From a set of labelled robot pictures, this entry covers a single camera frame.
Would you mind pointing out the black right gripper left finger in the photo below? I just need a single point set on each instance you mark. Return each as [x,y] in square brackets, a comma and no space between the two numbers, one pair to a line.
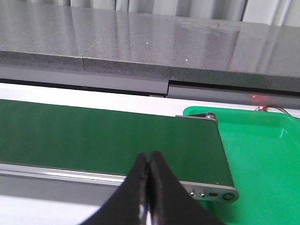
[128,205]

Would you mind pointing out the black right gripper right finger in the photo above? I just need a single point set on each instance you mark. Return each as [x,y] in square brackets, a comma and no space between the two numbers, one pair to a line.
[169,202]

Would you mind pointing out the green plastic tray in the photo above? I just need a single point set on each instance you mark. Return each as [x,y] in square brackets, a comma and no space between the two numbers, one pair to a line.
[263,152]

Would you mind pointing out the green conveyor belt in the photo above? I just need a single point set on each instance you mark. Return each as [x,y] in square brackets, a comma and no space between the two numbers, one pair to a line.
[106,141]

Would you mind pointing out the grey panel under counter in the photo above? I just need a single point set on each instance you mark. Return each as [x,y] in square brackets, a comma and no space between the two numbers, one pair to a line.
[147,86]

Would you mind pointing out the grey stone counter slab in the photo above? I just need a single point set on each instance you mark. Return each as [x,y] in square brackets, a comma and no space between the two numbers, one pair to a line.
[77,46]

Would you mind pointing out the grey pleated curtain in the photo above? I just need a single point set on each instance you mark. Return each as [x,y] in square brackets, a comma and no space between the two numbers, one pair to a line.
[270,12]

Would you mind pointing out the aluminium conveyor side rail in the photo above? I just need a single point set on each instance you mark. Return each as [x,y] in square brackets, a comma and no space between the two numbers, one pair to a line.
[88,187]

